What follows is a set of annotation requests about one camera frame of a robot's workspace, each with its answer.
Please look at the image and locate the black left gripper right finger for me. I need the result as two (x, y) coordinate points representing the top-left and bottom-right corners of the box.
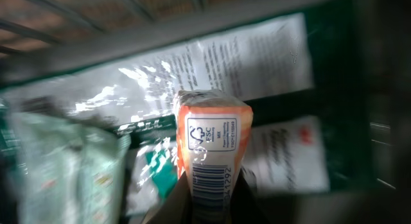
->
(230, 170), (269, 224)

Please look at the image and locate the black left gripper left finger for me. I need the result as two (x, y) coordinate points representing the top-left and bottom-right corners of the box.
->
(143, 173), (192, 224)

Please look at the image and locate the grey plastic mesh basket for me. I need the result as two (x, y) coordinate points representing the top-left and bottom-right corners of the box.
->
(1, 0), (410, 223)

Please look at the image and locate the light green tissue packet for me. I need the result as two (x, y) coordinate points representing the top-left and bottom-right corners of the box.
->
(10, 112), (130, 224)

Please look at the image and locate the white green packet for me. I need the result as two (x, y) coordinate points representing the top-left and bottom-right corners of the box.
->
(1, 13), (314, 124)

